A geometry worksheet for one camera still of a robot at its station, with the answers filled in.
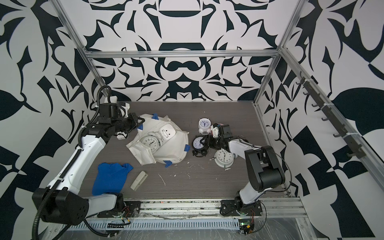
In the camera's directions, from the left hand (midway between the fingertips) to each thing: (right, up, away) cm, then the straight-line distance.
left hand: (143, 117), depth 77 cm
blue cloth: (-19, -33, +4) cm, 38 cm away
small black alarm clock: (+29, -20, +13) cm, 38 cm away
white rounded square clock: (+9, -9, +19) cm, 23 cm away
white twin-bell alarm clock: (+1, -14, +13) cm, 20 cm away
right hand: (+33, -14, +16) cm, 39 cm away
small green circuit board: (+50, -51, -6) cm, 72 cm away
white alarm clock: (+44, -24, +9) cm, 51 cm away
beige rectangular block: (-3, -34, +3) cm, 34 cm away
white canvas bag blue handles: (+14, -20, +14) cm, 28 cm away
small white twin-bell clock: (+33, -5, +26) cm, 43 cm away
